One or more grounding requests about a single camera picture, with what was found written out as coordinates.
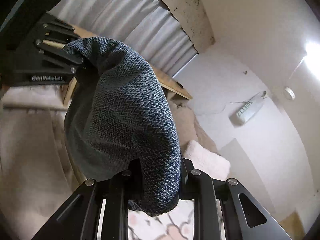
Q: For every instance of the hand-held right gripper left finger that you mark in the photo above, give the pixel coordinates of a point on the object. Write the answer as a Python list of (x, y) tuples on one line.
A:
[(117, 192)]

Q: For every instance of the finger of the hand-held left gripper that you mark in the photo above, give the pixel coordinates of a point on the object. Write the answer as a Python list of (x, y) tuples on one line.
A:
[(62, 57), (60, 28)]

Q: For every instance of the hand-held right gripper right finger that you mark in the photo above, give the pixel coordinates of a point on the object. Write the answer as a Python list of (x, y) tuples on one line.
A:
[(200, 192)]

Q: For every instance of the blue-grey herringbone pants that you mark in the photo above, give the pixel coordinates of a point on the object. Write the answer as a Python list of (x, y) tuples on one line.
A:
[(130, 105)]

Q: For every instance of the stack of folded beige clothes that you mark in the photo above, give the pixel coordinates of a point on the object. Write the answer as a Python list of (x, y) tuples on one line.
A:
[(32, 155)]

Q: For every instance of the white fluffy pillow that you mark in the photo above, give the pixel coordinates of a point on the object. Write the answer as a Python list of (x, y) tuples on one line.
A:
[(207, 160)]

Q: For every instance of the white headboard panel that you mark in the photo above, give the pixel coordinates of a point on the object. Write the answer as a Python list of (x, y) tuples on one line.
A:
[(240, 160)]

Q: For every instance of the bear printed blanket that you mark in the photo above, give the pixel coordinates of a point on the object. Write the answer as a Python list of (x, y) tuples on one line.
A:
[(160, 227)]

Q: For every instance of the beige rolled duvet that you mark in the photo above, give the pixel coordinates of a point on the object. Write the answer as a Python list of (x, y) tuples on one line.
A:
[(190, 127)]

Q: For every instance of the grey curtain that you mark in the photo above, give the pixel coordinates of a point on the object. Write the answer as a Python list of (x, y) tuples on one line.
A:
[(140, 22)]

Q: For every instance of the white hanging bag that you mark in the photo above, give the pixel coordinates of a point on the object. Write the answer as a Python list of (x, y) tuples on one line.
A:
[(250, 108)]

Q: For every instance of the wooden bedside shelf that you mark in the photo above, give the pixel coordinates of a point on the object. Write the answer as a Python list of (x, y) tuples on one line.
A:
[(172, 85)]

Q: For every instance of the beige printed valance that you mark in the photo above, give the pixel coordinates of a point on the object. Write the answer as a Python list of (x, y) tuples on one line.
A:
[(185, 5)]

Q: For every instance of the white smoke detector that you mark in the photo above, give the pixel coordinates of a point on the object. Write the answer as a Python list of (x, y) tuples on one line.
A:
[(289, 93)]

